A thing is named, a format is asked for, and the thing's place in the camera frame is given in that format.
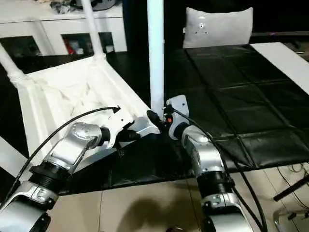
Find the dark clutter pile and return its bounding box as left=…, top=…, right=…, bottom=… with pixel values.
left=49, top=0, right=73, bottom=15

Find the white plastic table top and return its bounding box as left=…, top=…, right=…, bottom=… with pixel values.
left=8, top=54, right=162, bottom=192

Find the grey cushion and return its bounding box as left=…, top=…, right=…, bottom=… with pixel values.
left=182, top=6, right=254, bottom=49

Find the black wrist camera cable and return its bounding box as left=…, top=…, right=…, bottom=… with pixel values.
left=0, top=105, right=121, bottom=202
left=168, top=105, right=268, bottom=232

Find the white sideboard with glass doors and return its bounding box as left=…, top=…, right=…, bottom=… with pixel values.
left=0, top=0, right=128, bottom=58

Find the black work mat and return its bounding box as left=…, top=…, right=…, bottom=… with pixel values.
left=0, top=44, right=309, bottom=197

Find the black metal floor bar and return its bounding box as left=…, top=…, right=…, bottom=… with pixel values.
left=273, top=175, right=309, bottom=202

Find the grey rounded bag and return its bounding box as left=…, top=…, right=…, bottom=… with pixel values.
left=70, top=0, right=117, bottom=12

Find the black left wrist camera cable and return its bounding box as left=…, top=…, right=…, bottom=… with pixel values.
left=0, top=105, right=121, bottom=202

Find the black furniture with gold label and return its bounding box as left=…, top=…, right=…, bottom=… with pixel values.
left=122, top=0, right=309, bottom=53

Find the white plastic table leg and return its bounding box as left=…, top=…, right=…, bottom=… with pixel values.
left=0, top=134, right=28, bottom=175
left=145, top=0, right=167, bottom=117
left=80, top=0, right=107, bottom=61
left=0, top=43, right=27, bottom=83

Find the white flat board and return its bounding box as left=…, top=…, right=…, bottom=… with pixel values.
left=249, top=42, right=309, bottom=97

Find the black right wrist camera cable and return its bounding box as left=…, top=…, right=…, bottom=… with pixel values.
left=168, top=105, right=268, bottom=232

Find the thin black floor cable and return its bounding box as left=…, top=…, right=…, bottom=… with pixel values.
left=276, top=162, right=309, bottom=209

